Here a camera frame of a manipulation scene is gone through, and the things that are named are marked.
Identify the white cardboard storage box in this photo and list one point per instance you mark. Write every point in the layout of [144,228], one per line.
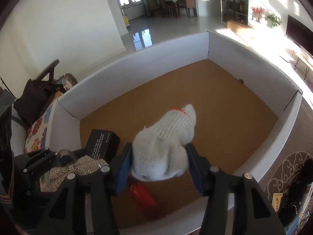
[245,106]

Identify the red small packet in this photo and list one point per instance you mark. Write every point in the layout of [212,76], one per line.
[141,196]

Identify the rhinestone bow hair claw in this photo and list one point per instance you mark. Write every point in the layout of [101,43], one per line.
[83,166]

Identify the blue white carton box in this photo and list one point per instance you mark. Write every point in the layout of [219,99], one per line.
[303,213]

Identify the black flat television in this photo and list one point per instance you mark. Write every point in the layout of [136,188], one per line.
[300,34]

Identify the red flower pot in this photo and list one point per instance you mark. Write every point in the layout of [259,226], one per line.
[257,13]

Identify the dark display cabinet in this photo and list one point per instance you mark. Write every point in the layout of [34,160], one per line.
[235,10]

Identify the black handbag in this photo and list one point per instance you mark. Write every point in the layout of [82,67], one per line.
[38,95]

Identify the green potted plant left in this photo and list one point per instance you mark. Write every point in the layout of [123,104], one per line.
[274,20]

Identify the white knitted glove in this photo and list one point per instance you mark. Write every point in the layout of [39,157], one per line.
[159,150]

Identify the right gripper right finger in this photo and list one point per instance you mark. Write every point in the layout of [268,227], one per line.
[253,212]

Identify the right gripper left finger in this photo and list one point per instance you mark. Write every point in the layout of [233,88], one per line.
[93,194]

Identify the gold cosmetic tube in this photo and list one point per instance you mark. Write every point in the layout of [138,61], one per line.
[276,201]

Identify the white tv console table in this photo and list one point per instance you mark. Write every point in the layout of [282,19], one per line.
[300,61]

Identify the floral cushion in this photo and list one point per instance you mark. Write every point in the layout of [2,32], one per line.
[37,133]

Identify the black velvet scrunchie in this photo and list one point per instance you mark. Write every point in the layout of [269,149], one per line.
[292,204]

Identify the black small box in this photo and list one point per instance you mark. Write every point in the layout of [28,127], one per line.
[102,144]

